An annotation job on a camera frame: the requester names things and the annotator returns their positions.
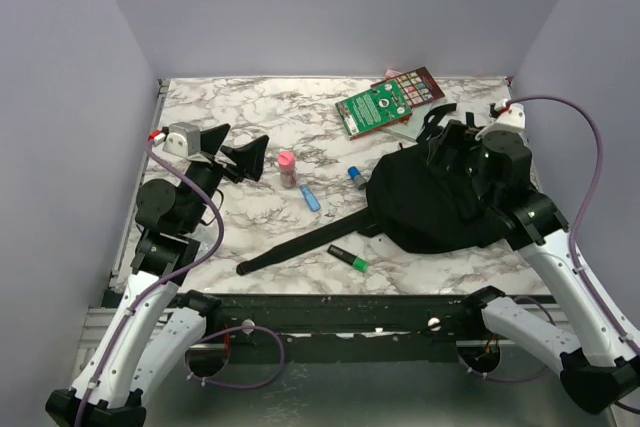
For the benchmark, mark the blue cap glue stick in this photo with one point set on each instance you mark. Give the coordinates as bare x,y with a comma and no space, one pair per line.
355,175

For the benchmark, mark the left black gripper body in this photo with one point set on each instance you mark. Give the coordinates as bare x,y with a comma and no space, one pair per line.
208,176

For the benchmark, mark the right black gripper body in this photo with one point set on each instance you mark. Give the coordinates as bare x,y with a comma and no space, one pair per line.
466,161

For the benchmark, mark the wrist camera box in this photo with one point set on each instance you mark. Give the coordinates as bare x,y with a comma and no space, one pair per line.
182,140
511,119

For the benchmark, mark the black student backpack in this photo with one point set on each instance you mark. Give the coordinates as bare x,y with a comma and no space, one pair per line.
422,208

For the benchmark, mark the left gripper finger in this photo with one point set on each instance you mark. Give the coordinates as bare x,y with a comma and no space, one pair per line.
212,139
249,158

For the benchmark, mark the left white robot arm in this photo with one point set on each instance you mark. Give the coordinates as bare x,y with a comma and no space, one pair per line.
181,229

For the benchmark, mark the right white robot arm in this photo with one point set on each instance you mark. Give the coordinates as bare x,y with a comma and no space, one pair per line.
598,361

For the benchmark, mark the pink cap small bottle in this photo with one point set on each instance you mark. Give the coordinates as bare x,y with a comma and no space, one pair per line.
287,168

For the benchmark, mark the grey notebook under books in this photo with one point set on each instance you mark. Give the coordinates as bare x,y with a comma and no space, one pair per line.
410,129

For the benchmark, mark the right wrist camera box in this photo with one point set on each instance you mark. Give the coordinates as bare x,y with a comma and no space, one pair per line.
511,119

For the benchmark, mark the dark red book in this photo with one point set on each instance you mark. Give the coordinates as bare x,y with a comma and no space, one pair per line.
418,86

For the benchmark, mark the green book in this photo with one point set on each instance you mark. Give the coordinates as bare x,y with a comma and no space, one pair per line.
381,105

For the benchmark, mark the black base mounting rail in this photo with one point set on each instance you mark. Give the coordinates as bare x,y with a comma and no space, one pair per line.
333,329

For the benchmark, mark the blue transparent marker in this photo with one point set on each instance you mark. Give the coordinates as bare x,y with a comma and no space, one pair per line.
310,198

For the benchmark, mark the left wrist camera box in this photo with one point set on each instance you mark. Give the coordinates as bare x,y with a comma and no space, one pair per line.
182,140

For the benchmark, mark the green black highlighter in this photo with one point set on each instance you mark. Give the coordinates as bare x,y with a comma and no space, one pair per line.
348,258

